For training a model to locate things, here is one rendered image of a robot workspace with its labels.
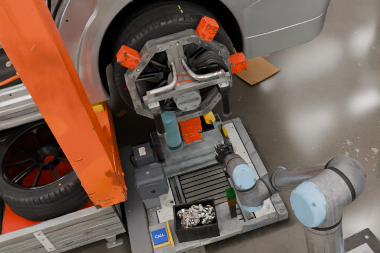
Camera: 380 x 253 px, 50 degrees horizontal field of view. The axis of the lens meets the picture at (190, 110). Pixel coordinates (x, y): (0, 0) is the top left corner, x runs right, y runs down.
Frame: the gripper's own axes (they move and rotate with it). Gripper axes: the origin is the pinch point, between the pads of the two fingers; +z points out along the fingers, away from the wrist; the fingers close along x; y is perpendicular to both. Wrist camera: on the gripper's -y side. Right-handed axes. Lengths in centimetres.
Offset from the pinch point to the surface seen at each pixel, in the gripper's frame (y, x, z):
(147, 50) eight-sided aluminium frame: 54, 16, 16
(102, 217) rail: -27, 68, 27
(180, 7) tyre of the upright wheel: 67, -7, 30
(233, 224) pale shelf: -32.9, 6.0, -13.8
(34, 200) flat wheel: -6, 97, 34
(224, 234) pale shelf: -34.1, 12.1, -16.2
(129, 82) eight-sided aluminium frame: 41, 29, 23
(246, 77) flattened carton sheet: -13, -65, 132
